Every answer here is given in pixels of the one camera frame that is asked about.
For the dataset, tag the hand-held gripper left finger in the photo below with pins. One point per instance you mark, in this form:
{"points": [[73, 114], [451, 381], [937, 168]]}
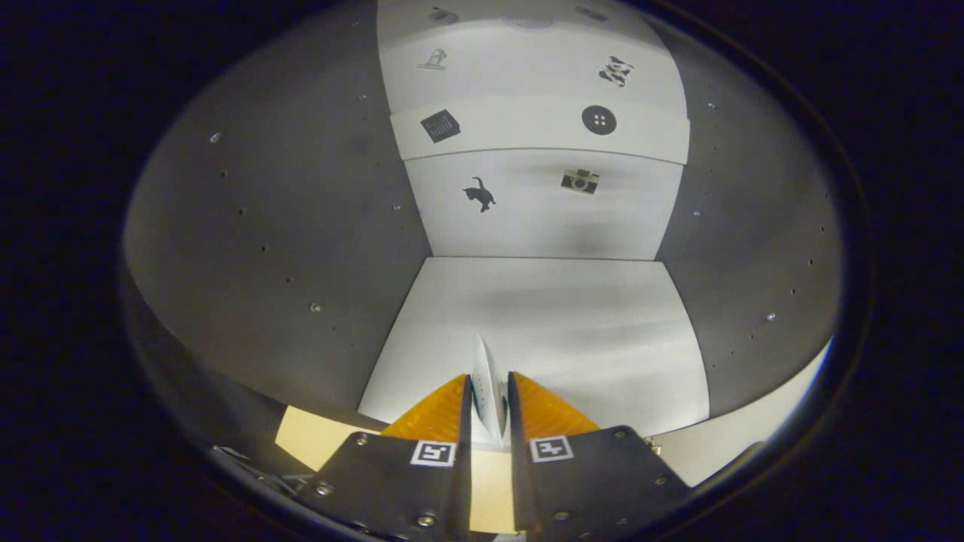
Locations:
{"points": [[462, 489]]}

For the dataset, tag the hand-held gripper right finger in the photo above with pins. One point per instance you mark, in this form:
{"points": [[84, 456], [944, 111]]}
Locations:
{"points": [[521, 489]]}

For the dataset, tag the small white paper packet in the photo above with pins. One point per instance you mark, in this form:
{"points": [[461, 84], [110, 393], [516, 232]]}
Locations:
{"points": [[489, 391]]}

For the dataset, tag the brass door hinge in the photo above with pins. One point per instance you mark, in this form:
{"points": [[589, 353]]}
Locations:
{"points": [[654, 446]]}

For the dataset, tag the grey cabinet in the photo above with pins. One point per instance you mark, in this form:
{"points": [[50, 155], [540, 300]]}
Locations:
{"points": [[263, 226]]}

